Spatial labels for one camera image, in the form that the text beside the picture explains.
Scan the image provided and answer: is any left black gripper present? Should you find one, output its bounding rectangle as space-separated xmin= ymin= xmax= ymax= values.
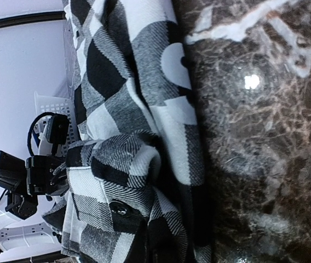
xmin=26 ymin=155 xmax=68 ymax=196

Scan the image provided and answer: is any black white plaid shirt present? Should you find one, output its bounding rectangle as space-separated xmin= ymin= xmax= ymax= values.
xmin=43 ymin=1 xmax=211 ymax=262

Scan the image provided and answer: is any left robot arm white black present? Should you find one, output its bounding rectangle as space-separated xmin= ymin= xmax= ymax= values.
xmin=0 ymin=151 xmax=67 ymax=254

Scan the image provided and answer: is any grey plastic laundry basket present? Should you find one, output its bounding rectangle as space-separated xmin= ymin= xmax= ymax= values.
xmin=34 ymin=20 xmax=79 ymax=156

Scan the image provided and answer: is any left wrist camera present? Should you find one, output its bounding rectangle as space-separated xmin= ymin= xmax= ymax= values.
xmin=27 ymin=112 xmax=70 ymax=157

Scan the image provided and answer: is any left black frame post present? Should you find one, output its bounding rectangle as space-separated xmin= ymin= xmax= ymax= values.
xmin=0 ymin=11 xmax=65 ymax=29

